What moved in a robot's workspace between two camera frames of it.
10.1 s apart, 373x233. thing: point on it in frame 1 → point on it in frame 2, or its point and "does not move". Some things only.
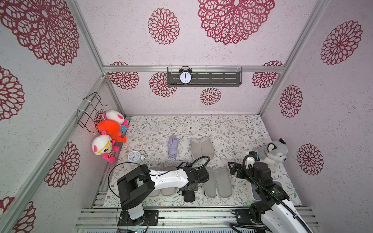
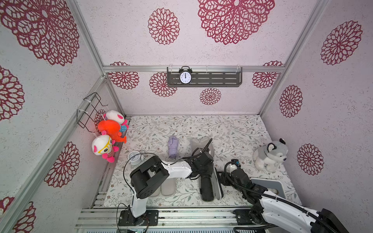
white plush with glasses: x=103 y=145 does not move
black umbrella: x=189 y=195 → x=206 y=189
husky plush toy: x=273 y=153 does not move
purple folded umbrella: x=173 y=146 does not move
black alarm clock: x=185 y=74 does not move
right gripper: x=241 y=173 → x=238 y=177
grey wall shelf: x=207 y=76 does not move
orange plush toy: x=112 y=128 does not move
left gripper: x=195 y=189 → x=210 y=167
